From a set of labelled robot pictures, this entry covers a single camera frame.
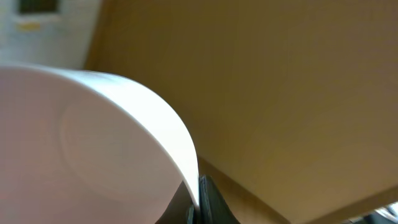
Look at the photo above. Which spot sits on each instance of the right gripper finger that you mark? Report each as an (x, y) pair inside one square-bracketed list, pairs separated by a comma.
[(213, 207)]

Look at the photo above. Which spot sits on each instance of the pink bowl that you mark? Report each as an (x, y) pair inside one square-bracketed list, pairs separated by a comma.
[(88, 147)]

